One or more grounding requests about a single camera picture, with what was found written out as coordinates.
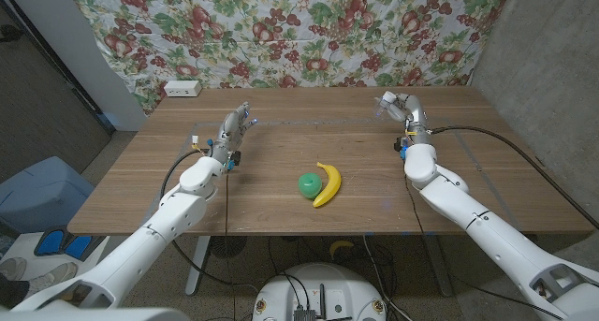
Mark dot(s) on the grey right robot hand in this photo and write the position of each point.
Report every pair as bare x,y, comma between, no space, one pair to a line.
415,120

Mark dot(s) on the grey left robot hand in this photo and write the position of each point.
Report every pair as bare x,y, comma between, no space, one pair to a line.
229,134

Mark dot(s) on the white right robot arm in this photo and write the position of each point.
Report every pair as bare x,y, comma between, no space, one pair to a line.
486,227

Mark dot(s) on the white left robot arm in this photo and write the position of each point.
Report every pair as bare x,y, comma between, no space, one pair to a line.
150,237

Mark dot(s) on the green toy ball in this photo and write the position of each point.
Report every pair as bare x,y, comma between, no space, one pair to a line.
310,185

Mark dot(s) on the yellow banana toy on floor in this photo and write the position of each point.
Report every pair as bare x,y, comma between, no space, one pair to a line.
340,246

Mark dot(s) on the white power strip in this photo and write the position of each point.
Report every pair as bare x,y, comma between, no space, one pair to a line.
182,88

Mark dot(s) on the round black floor fan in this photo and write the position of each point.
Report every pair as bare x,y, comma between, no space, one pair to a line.
228,246

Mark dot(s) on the floral fruit print backdrop cloth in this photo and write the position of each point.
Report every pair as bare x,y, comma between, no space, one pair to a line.
290,35

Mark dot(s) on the white table leg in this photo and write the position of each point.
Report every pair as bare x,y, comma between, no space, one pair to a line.
197,265

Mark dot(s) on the grey table leg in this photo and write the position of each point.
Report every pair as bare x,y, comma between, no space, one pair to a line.
440,269

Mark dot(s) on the white robot torso base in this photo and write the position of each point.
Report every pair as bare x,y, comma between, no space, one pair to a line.
323,283

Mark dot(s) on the dark brown door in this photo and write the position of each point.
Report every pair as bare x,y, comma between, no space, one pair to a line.
37,106

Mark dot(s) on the blue plastic bin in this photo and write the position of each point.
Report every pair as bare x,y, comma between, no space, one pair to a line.
42,194

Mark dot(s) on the white shoe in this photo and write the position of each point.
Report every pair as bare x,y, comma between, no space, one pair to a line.
11,268
54,273

